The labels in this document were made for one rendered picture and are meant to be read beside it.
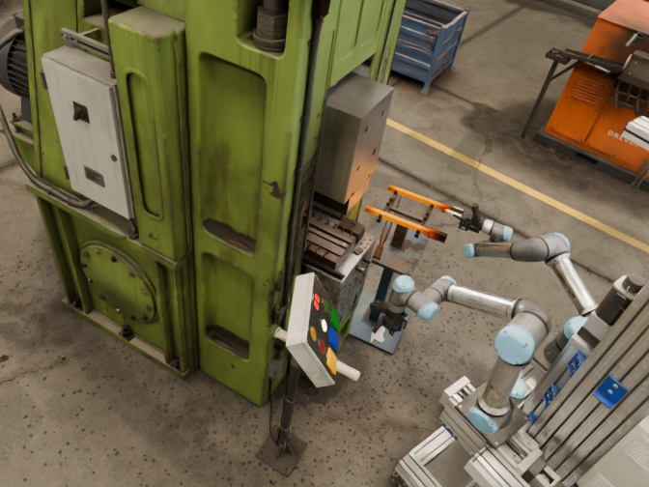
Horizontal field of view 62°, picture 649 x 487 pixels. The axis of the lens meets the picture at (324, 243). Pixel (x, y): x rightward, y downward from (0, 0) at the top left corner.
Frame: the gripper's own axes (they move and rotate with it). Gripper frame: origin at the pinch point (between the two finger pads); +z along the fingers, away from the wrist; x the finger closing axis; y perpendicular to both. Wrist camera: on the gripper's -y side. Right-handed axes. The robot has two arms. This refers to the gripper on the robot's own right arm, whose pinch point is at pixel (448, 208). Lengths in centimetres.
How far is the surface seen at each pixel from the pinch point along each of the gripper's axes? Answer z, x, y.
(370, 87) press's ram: 42, -53, -80
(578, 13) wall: -52, 700, 90
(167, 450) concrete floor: 83, -145, 96
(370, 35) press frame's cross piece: 48, -44, -96
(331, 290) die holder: 34, -75, 13
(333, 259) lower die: 38, -70, -2
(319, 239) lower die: 49, -62, -3
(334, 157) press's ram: 44, -76, -60
